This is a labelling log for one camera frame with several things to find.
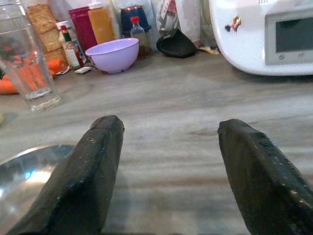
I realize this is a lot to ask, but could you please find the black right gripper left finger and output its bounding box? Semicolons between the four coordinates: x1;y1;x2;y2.
6;115;125;235

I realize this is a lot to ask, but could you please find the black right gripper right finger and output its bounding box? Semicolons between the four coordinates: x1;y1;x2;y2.
217;119;313;235

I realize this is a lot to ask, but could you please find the round stainless steel plate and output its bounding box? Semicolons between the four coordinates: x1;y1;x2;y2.
0;144;76;235

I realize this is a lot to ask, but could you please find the small white packet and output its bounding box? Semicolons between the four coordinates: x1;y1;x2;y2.
74;66;96;74

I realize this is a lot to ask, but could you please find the orange carrot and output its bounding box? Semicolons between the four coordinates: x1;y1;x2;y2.
45;58;69;75
0;73;20;95

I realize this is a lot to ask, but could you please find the small hot sauce bottle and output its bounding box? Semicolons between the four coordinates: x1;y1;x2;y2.
60;25;85;70

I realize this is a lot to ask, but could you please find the small purple plastic bowl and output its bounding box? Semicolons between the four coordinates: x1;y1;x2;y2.
85;38;139;74

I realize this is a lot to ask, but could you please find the white kitchen cooking appliance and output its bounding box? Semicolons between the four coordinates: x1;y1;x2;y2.
209;0;313;76

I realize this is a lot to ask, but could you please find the clear drinking glass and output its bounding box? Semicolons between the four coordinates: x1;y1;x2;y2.
0;3;61;112

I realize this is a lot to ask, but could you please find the yellow patterned cloth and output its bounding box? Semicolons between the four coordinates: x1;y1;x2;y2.
197;46;221;55

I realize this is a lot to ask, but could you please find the small red-capped glass bottle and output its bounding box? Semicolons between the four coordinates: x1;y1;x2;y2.
130;16;152;58

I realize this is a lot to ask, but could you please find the maroon plastic container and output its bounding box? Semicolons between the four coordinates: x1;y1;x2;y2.
67;6;98;52

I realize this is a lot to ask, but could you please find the orange squeeze bottle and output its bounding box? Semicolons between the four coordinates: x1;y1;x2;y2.
87;2;115;45

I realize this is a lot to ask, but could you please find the red-lidded jar of crackers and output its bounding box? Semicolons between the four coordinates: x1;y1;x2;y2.
25;2;70;74

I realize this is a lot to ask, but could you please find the black oven mitt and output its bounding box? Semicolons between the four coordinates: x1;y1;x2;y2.
156;28;198;59

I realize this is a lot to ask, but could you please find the dark blue jar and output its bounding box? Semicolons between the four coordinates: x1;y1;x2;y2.
120;6;152;39

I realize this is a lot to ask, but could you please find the clear plastic bag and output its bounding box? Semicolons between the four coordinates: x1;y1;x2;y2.
176;0;213;48

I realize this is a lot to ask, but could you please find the clear bag with red packet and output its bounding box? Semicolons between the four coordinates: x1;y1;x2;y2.
151;0;181;37

